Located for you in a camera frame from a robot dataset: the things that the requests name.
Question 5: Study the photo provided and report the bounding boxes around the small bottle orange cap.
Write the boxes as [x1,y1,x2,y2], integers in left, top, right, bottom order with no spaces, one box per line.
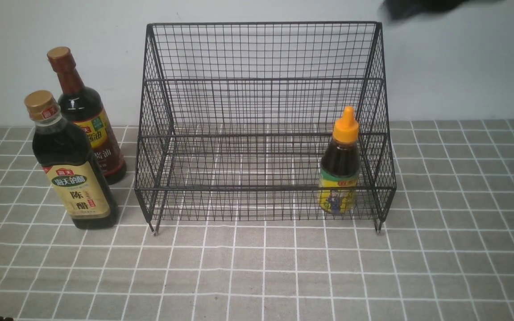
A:
[318,106,361,216]

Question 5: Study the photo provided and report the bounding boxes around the soy sauce bottle brown cap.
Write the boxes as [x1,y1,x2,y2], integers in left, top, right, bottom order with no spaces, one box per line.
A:
[47,46,127,185]

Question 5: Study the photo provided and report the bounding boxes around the vinegar bottle gold cap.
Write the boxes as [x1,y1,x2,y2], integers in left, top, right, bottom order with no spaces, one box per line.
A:
[24,90,118,230]

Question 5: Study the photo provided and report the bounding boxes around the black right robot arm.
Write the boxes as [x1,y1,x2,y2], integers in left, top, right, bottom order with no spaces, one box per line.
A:
[380,0,500,22]

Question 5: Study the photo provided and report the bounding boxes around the grey checkered tablecloth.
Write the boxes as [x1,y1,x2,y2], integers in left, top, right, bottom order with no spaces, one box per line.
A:
[0,119,514,321]

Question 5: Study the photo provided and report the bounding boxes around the black wire mesh rack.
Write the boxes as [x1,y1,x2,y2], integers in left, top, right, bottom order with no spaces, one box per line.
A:
[134,21,397,232]

